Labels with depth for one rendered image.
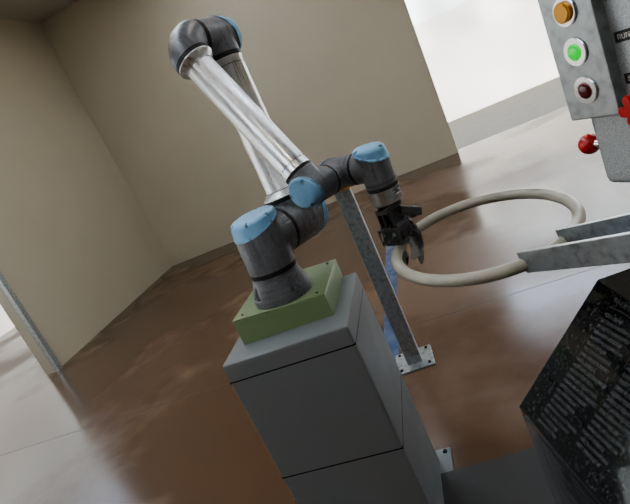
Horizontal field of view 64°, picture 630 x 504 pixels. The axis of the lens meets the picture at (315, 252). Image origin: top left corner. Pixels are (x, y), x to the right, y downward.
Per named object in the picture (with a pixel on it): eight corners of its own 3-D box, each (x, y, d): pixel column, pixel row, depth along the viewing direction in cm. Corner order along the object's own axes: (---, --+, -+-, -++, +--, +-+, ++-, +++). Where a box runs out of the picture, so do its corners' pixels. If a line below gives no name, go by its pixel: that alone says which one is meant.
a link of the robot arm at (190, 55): (153, 14, 137) (322, 194, 129) (188, 10, 145) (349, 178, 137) (144, 49, 145) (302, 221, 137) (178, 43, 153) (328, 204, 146)
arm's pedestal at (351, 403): (319, 592, 166) (200, 381, 144) (335, 477, 213) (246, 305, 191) (469, 564, 153) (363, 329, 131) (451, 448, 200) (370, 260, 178)
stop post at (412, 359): (430, 345, 276) (354, 161, 248) (435, 364, 257) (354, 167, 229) (395, 357, 280) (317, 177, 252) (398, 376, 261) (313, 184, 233)
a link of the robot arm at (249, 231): (239, 279, 156) (216, 227, 152) (275, 255, 168) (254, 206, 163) (272, 275, 146) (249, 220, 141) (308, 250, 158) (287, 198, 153)
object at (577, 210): (636, 211, 115) (634, 199, 114) (463, 314, 106) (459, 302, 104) (495, 187, 160) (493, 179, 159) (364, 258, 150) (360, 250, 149)
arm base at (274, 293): (249, 315, 152) (236, 286, 150) (263, 290, 170) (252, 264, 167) (307, 298, 148) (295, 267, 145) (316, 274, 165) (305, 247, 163)
